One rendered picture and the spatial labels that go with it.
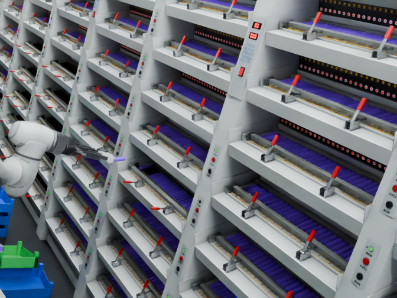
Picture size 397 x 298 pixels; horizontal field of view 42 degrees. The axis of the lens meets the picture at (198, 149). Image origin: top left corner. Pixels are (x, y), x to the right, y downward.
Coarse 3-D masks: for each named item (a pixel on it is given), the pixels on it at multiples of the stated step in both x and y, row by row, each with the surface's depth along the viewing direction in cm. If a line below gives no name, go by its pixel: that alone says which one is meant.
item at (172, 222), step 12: (144, 156) 246; (120, 168) 241; (156, 168) 244; (120, 180) 242; (132, 180) 233; (132, 192) 231; (144, 192) 223; (144, 204) 221; (156, 204) 214; (156, 216) 213; (168, 216) 205; (168, 228) 204; (180, 228) 197
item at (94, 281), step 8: (96, 272) 255; (104, 272) 257; (88, 280) 254; (96, 280) 256; (104, 280) 253; (112, 280) 253; (88, 288) 253; (96, 288) 250; (104, 288) 250; (112, 288) 247; (120, 288) 247; (96, 296) 245; (104, 296) 245; (112, 296) 242; (120, 296) 241
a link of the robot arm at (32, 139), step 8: (16, 128) 193; (24, 128) 194; (32, 128) 195; (40, 128) 198; (48, 128) 202; (8, 136) 195; (16, 136) 193; (24, 136) 193; (32, 136) 195; (40, 136) 197; (48, 136) 199; (16, 144) 195; (24, 144) 195; (32, 144) 195; (40, 144) 197; (48, 144) 200; (16, 152) 197; (24, 152) 196; (32, 152) 196; (40, 152) 198
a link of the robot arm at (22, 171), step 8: (0, 160) 183; (8, 160) 194; (16, 160) 194; (24, 160) 196; (32, 160) 197; (40, 160) 202; (0, 168) 184; (8, 168) 189; (16, 168) 192; (24, 168) 194; (32, 168) 198; (0, 176) 188; (8, 176) 190; (16, 176) 192; (24, 176) 195; (32, 176) 199; (8, 184) 196; (16, 184) 195; (24, 184) 197; (8, 192) 197; (16, 192) 197; (24, 192) 199
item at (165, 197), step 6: (132, 168) 240; (132, 174) 237; (138, 174) 235; (144, 174) 233; (150, 180) 228; (150, 186) 225; (156, 186) 223; (156, 192) 220; (162, 192) 218; (162, 198) 217; (168, 198) 213; (174, 204) 209; (180, 210) 204; (186, 216) 201
